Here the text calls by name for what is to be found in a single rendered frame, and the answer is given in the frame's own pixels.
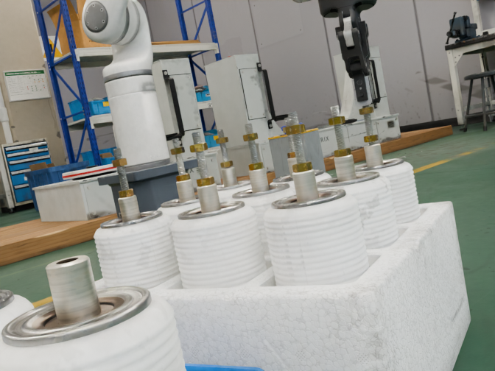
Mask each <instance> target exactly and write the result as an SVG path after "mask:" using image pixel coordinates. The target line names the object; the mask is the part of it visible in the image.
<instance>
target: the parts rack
mask: <svg viewBox="0 0 495 371"><path fill-rule="evenodd" d="M33 1H34V5H35V11H36V15H37V18H38V24H39V28H40V31H41V37H42V41H43V47H44V51H45V55H46V61H47V64H48V68H49V74H50V77H51V81H52V87H53V91H54V94H55V100H56V104H57V110H58V113H59V117H60V123H61V127H62V131H63V137H64V140H65V144H66V150H67V153H68V157H69V163H78V160H79V157H80V152H81V149H82V145H83V140H84V136H85V130H87V131H88V137H89V140H90V144H91V150H92V154H93V157H94V163H95V165H98V166H101V165H102V162H101V158H100V155H99V149H98V145H97V141H96V135H95V132H94V128H99V127H108V126H113V119H112V116H111V113H109V114H102V115H96V116H92V115H91V111H90V107H89V104H88V97H87V94H86V90H85V84H84V80H83V74H82V71H81V68H93V67H104V66H108V65H110V64H111V63H112V62H113V51H112V47H94V48H77V47H76V43H75V39H74V33H73V29H72V26H71V20H70V16H69V10H68V6H67V2H66V0H54V1H52V2H51V3H50V4H48V5H47V6H45V7H44V8H43V9H42V7H41V1H40V0H33ZM56 1H59V2H60V13H59V18H58V23H57V30H56V35H55V43H54V48H53V52H52V51H51V48H50V44H49V38H48V35H47V31H46V25H45V21H44V17H43V11H44V10H46V9H47V8H49V7H50V6H52V5H53V4H54V3H55V2H56ZM204 2H205V5H206V7H205V9H204V11H203V15H202V18H201V20H200V24H199V27H198V29H197V33H196V35H195V37H194V40H197V36H198V33H199V31H200V27H201V25H202V22H203V19H204V16H205V14H206V12H207V16H208V22H209V26H210V31H211V38H212V42H213V43H185V44H167V45H152V53H153V62H155V61H157V60H165V59H178V58H189V63H190V67H191V71H192V78H193V82H194V86H197V80H196V76H195V72H194V66H193V64H194V65H195V66H196V67H197V68H199V69H200V70H201V71H202V72H203V73H204V74H205V75H206V72H205V71H204V70H202V69H201V67H199V65H198V64H196V63H195V62H194V61H193V60H192V58H193V57H195V56H198V55H199V54H202V53H205V52H208V51H211V50H214V53H215V57H216V61H219V60H221V59H222V58H221V54H220V47H219V42H218V38H217V31H216V27H215V23H214V16H213V12H212V8H211V1H210V0H204V1H202V2H200V3H198V4H196V5H194V6H192V7H190V8H188V9H186V10H184V11H183V10H182V6H181V2H180V0H175V3H176V7H177V11H178V18H179V22H180V29H181V33H182V37H183V40H189V39H188V35H187V31H186V25H185V21H184V17H183V14H184V13H185V12H186V11H188V10H190V9H192V8H194V7H196V6H198V5H200V4H202V3H204ZM61 15H62V16H63V22H64V25H65V29H66V35H67V39H68V42H69V49H70V52H69V53H68V54H65V55H64V56H62V57H60V58H59V59H57V60H55V61H54V57H55V49H56V45H57V36H58V32H59V28H60V19H61ZM198 51H203V52H200V53H198V54H194V55H192V54H193V53H195V52H198ZM71 68H73V69H74V73H75V76H76V80H77V86H78V90H79V93H80V97H78V95H76V93H75V92H74V91H73V90H72V89H71V87H70V86H69V85H68V84H67V82H66V81H65V80H64V79H63V78H62V77H61V76H60V75H59V74H58V72H57V71H56V70H60V69H71ZM57 76H58V77H59V78H60V79H61V81H62V82H63V83H64V84H65V85H66V87H67V88H68V89H69V90H70V91H71V92H72V93H73V94H74V96H75V97H76V98H77V99H78V101H79V102H80V103H81V104H82V109H83V110H82V111H80V112H78V113H74V114H71V115H70V116H66V114H65V110H64V107H63V101H62V97H61V94H60V88H59V84H58V81H57ZM198 107H199V112H200V119H201V123H202V127H203V132H204V131H206V125H205V121H204V117H203V110H202V109H206V108H211V107H212V103H211V100H210V101H204V102H198ZM81 113H83V115H84V117H85V118H84V119H80V120H79V121H75V122H72V123H70V124H67V121H66V119H67V118H70V117H72V116H76V115H78V114H81ZM78 130H83V132H82V138H81V142H80V147H79V150H78V153H77V159H76V160H75V156H74V150H73V147H72V143H71V137H70V134H69V132H74V131H78Z"/></svg>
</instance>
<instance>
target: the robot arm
mask: <svg viewBox="0 0 495 371"><path fill-rule="evenodd" d="M376 1H377V0H318V4H319V8H320V14H321V15H322V16H323V17H324V18H336V17H338V18H339V24H340V26H339V27H335V32H336V36H337V39H338V41H339V42H340V50H341V54H342V59H343V60H344V62H345V70H346V71H347V73H348V75H349V77H350V78H352V80H351V83H352V88H353V92H354V101H355V105H356V106H357V107H361V106H365V105H371V104H372V103H373V97H372V92H371V84H370V79H369V77H368V76H369V75H370V72H371V71H370V69H371V65H370V63H369V57H370V55H371V53H370V49H369V44H368V36H369V31H368V25H367V24H366V23H365V21H361V18H360V13H361V12H362V11H363V10H368V9H370V8H372V7H373V6H374V5H375V4H376ZM82 27H83V30H84V32H85V34H86V35H87V37H88V38H89V39H90V40H92V41H93V42H96V43H102V44H109V45H111V46H112V51H113V62H112V63H111V64H110V65H108V66H106V67H105V68H104V69H103V71H102V75H103V79H104V83H105V89H106V92H107V96H108V102H109V106H110V112H111V116H112V119H113V133H114V137H115V141H116V147H117V149H118V148H121V149H120V150H121V154H122V158H126V159H127V165H124V167H125V171H126V172H134V171H138V170H143V169H150V168H154V167H158V166H164V165H167V164H170V163H171V161H170V158H169V151H168V147H167V142H166V136H165V132H164V126H163V122H162V118H161V111H160V107H159V103H158V97H157V93H156V89H155V83H154V79H153V75H152V62H153V53H152V44H151V39H150V30H149V26H148V22H147V17H146V14H145V11H144V9H143V7H142V6H141V4H140V3H139V2H138V1H137V0H86V2H85V5H84V8H83V11H82Z"/></svg>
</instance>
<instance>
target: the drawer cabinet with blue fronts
mask: <svg viewBox="0 0 495 371"><path fill-rule="evenodd" d="M0 147H1V153H2V157H3V160H4V166H5V169H6V173H7V179H8V182H9V186H10V191H11V195H12V198H13V204H14V208H12V209H13V211H15V212H18V211H23V210H27V209H30V208H34V207H35V206H34V203H33V200H32V195H31V192H30V189H29V184H28V181H27V177H25V175H24V172H31V169H30V167H29V165H33V164H36V163H42V162H46V164H50V163H52V158H51V155H50V151H49V145H48V141H47V138H41V139H36V140H31V141H22V142H16V143H11V144H2V145H0ZM0 194H4V189H3V186H2V183H1V177H0ZM0 208H1V212H2V213H7V212H11V210H10V208H7V202H6V199H5V198H3V199H0Z"/></svg>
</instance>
